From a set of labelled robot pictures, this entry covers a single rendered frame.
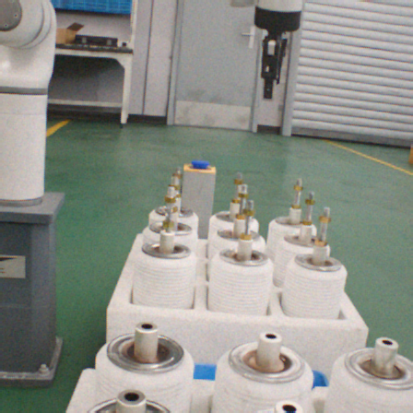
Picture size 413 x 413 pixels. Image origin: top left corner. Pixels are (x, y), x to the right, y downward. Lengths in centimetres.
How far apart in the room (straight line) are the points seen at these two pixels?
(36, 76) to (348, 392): 60
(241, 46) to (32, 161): 513
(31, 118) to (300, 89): 526
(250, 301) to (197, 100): 506
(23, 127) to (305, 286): 48
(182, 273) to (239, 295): 9
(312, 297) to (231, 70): 512
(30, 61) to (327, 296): 58
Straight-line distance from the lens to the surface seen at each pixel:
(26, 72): 81
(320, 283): 79
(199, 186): 116
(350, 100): 617
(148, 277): 78
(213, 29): 582
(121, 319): 77
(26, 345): 89
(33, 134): 81
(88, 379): 60
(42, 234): 83
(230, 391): 50
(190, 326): 77
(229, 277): 77
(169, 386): 48
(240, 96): 585
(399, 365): 56
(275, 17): 84
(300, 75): 596
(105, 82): 576
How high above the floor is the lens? 51
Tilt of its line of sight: 14 degrees down
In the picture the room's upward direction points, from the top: 6 degrees clockwise
